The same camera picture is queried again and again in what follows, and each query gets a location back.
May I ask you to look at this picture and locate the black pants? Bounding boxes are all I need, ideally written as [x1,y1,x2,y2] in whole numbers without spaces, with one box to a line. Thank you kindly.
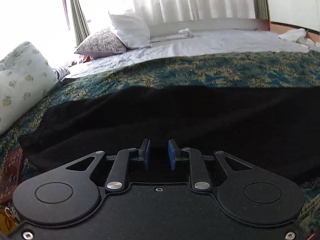
[18,86,320,188]

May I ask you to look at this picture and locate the yellow patterned item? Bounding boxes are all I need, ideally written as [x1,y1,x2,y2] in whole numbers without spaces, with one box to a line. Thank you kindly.
[0,205,21,235]

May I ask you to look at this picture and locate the floral grey pillow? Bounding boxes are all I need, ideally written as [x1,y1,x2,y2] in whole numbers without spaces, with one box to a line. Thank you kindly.
[74,28,127,59]

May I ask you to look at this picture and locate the leaf print white duvet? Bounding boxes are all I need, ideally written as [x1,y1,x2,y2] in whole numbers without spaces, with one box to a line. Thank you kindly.
[0,42,58,134]

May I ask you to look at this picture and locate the teal paisley bedspread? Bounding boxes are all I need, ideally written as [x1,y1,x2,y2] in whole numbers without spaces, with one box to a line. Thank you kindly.
[1,51,319,233]

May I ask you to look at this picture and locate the white pillow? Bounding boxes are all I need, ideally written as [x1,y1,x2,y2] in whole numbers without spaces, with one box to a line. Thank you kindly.
[109,13,152,49]

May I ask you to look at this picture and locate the small rolled white cloth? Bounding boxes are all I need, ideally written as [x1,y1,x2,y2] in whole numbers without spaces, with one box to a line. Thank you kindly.
[178,28,193,38]

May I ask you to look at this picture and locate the green striped curtain left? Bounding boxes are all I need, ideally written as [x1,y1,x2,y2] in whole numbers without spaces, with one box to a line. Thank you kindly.
[70,0,90,47]

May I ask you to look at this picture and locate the green striped curtain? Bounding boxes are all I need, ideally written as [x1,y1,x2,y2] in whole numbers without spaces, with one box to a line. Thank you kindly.
[70,0,90,47]
[255,0,270,21]

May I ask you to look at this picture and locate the crumpled white cloth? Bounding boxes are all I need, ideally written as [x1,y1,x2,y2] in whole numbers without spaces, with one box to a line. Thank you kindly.
[279,28,319,51]

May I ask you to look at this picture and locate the green striped curtain right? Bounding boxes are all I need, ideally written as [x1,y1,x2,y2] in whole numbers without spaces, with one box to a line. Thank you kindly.
[255,0,270,21]

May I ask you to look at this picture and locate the white sheer curtain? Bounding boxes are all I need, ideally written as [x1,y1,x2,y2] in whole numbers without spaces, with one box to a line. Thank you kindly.
[133,0,255,25]

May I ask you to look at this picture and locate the wooden bed frame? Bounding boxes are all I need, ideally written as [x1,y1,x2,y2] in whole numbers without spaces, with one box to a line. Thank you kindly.
[254,19,319,42]

